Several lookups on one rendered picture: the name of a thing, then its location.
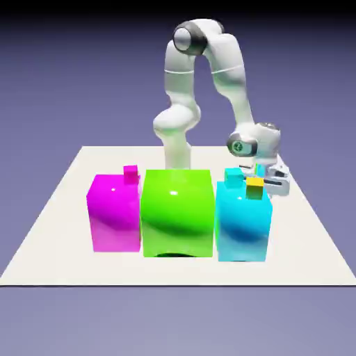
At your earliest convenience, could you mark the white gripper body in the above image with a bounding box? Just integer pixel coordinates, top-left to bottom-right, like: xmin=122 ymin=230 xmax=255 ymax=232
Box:
xmin=238 ymin=163 xmax=291 ymax=199

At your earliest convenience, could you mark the small yellow cube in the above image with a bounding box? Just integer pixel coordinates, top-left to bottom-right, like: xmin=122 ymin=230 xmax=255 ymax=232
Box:
xmin=245 ymin=177 xmax=265 ymax=200

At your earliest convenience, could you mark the small cyan cube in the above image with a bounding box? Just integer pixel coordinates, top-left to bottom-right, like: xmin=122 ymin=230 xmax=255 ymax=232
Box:
xmin=224 ymin=167 xmax=245 ymax=190

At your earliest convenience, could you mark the small magenta cube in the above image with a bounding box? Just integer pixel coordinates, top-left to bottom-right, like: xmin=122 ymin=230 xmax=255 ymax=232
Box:
xmin=122 ymin=165 xmax=140 ymax=185

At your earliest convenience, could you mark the large cyan box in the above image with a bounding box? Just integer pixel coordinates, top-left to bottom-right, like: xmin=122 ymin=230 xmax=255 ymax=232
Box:
xmin=215 ymin=180 xmax=273 ymax=263

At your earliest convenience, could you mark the large green box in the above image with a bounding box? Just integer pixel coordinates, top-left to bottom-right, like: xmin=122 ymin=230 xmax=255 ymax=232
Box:
xmin=140 ymin=168 xmax=215 ymax=259

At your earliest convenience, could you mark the large magenta box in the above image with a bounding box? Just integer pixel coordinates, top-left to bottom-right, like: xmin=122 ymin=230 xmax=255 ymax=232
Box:
xmin=86 ymin=174 xmax=142 ymax=253

